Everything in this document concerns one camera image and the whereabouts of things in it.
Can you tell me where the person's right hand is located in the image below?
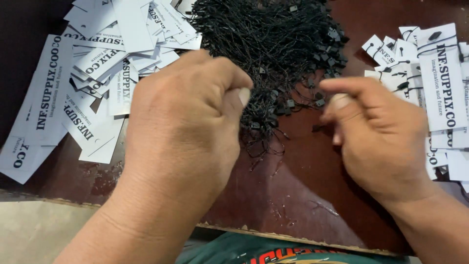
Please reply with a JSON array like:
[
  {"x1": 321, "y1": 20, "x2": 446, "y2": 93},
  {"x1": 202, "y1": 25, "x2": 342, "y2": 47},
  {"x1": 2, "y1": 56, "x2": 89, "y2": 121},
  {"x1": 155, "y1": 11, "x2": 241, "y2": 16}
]
[{"x1": 318, "y1": 77, "x2": 441, "y2": 207}]

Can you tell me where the heap of black string fasteners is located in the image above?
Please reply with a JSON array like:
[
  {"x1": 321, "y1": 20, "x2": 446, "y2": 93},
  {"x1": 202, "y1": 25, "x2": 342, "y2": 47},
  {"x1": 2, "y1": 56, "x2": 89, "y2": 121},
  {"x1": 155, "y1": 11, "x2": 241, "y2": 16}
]
[{"x1": 175, "y1": 0, "x2": 349, "y2": 171}]

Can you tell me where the person's green printed shirt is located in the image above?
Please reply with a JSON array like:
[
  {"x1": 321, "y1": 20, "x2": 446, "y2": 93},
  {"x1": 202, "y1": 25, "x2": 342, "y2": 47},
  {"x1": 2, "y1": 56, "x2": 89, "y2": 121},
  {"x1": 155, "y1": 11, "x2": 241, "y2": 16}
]
[{"x1": 175, "y1": 232, "x2": 412, "y2": 264}]

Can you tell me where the pile of strung white tags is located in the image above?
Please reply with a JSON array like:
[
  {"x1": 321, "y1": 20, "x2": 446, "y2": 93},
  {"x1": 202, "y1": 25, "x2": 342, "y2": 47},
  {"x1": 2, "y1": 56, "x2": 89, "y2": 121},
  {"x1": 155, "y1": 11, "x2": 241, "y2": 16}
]
[{"x1": 361, "y1": 23, "x2": 469, "y2": 194}]

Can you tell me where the person's left hand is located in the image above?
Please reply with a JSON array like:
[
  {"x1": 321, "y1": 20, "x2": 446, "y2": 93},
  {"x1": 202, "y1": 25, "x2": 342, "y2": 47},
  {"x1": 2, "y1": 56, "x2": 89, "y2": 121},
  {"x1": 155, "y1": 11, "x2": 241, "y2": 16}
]
[{"x1": 123, "y1": 49, "x2": 254, "y2": 207}]

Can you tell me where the pile of plain white tags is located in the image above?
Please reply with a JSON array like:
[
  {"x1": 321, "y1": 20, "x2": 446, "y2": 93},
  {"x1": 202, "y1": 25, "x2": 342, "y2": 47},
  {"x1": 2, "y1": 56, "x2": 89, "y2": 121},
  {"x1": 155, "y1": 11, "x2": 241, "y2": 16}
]
[{"x1": 0, "y1": 0, "x2": 203, "y2": 185}]

